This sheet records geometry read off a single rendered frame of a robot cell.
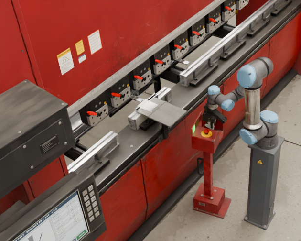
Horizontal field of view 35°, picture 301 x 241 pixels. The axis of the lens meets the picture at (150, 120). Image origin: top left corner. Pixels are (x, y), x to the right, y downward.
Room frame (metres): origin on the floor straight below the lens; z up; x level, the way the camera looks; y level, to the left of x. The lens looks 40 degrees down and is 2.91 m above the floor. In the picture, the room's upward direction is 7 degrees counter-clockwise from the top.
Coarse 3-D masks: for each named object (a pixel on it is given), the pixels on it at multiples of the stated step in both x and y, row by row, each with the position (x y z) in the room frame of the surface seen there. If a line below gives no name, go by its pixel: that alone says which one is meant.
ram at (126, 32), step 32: (32, 0) 1.95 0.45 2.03; (64, 0) 2.08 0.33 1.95; (96, 0) 2.22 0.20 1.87; (128, 0) 2.38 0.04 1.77; (160, 0) 2.57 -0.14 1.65; (192, 0) 2.80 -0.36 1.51; (224, 0) 3.08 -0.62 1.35; (32, 32) 1.92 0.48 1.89; (64, 32) 2.05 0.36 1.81; (128, 32) 2.36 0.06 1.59; (160, 32) 2.55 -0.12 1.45; (96, 64) 2.16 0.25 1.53; (64, 96) 1.98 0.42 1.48; (96, 96) 2.13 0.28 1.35
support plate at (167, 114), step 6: (156, 102) 2.45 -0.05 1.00; (162, 102) 2.44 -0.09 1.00; (162, 108) 2.38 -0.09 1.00; (168, 108) 2.37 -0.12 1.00; (174, 108) 2.37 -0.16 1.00; (180, 108) 2.36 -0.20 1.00; (144, 114) 2.34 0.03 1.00; (156, 114) 2.32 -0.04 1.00; (162, 114) 2.32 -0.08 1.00; (168, 114) 2.31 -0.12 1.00; (174, 114) 2.30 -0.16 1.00; (180, 114) 2.30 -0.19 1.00; (156, 120) 2.27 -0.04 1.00; (162, 120) 2.26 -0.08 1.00; (168, 120) 2.25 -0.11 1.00; (174, 120) 2.24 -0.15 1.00; (168, 126) 2.20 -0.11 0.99
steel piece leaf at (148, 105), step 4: (148, 100) 2.48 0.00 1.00; (144, 104) 2.44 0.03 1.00; (148, 104) 2.44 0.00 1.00; (152, 104) 2.43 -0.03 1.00; (156, 104) 2.42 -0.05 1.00; (160, 104) 2.40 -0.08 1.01; (144, 108) 2.40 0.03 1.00; (148, 108) 2.40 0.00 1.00; (152, 108) 2.39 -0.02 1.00; (156, 108) 2.37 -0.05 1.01; (152, 112) 2.35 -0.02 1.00
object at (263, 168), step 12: (252, 144) 2.18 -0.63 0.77; (252, 156) 2.16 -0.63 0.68; (264, 156) 2.11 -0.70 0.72; (276, 156) 2.13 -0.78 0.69; (252, 168) 2.16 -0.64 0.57; (264, 168) 2.11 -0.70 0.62; (276, 168) 2.15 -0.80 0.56; (252, 180) 2.15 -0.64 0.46; (264, 180) 2.10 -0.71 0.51; (276, 180) 2.17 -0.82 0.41; (252, 192) 2.15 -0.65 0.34; (264, 192) 2.10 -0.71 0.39; (252, 204) 2.15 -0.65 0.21; (264, 204) 2.09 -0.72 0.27; (252, 216) 2.14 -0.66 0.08; (264, 216) 2.09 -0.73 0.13; (264, 228) 2.07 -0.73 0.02
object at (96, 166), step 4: (104, 160) 2.06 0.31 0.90; (108, 160) 2.06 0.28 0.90; (96, 164) 2.04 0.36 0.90; (100, 164) 2.03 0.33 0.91; (104, 164) 2.03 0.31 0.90; (92, 168) 2.01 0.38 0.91; (96, 168) 2.00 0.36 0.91; (100, 168) 2.01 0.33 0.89; (92, 172) 1.98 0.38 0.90; (96, 172) 1.98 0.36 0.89
